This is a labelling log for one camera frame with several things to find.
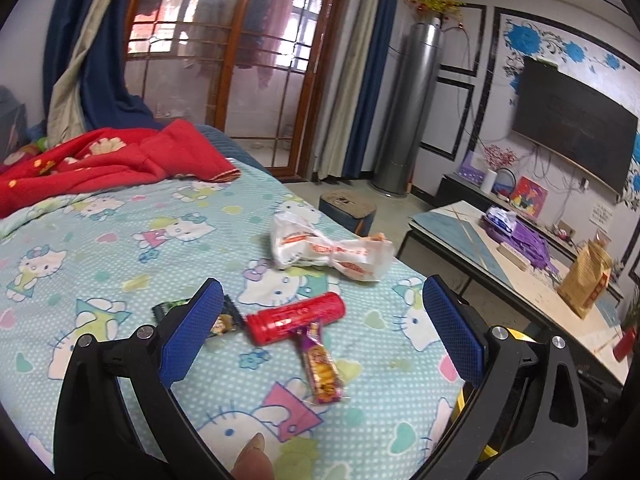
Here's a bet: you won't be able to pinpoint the black television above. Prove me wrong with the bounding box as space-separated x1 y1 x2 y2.
511 56 640 196

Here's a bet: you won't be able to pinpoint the red cup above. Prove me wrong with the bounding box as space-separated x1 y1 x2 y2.
612 327 638 363

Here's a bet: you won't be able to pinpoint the blue white tissue pack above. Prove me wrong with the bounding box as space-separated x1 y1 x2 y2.
485 207 518 233

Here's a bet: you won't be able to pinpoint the brown paper bag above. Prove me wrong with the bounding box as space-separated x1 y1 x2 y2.
556 240 615 320

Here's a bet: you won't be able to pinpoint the blue box stool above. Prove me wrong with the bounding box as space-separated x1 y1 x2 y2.
318 191 378 236

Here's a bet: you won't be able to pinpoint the red blanket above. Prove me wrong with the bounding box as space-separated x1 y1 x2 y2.
0 120 242 218

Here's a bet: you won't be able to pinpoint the green black snack wrapper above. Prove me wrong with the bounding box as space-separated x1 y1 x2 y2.
151 294 246 338

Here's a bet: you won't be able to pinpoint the white plastic bag orange print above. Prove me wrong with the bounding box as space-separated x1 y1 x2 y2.
270 211 395 283

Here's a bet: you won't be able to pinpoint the colourful picture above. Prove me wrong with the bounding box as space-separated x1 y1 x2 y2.
510 176 549 218

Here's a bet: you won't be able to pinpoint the blue curtain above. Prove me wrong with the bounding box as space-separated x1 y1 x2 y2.
42 0 166 131
342 0 403 178

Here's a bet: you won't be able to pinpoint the round blue ornament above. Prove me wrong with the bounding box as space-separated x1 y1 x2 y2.
495 167 518 201

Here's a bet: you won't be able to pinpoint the purple plastic bag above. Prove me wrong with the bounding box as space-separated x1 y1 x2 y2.
481 215 561 276

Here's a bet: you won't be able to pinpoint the purple snack wrapper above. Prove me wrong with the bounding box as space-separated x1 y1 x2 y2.
298 322 351 406

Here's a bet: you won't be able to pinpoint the red plastic tube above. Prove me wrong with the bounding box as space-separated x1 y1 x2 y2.
245 292 347 347

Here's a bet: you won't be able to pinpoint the wooden glass door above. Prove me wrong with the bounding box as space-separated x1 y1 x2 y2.
122 0 353 181

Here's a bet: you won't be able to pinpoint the beige curtain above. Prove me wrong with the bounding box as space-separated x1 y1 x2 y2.
47 0 131 136
320 0 386 181

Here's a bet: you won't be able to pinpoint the marble coffee table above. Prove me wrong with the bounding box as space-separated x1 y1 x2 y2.
395 200 633 386

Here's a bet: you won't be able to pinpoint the red flower decoration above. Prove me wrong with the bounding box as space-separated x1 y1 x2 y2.
482 144 521 171

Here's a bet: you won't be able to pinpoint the yellow artificial flowers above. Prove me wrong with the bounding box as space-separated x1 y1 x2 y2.
402 0 466 26

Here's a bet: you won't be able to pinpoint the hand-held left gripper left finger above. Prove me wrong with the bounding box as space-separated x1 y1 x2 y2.
52 277 236 480

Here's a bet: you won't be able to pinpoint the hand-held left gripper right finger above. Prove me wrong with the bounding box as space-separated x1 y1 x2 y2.
410 274 591 480

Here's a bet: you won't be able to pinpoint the purple box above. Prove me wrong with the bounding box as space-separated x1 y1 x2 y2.
457 150 488 183

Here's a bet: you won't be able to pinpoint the grey tower air conditioner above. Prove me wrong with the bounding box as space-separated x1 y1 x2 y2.
369 17 446 196

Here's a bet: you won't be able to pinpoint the black television cabinet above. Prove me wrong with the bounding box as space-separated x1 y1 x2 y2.
435 173 623 306

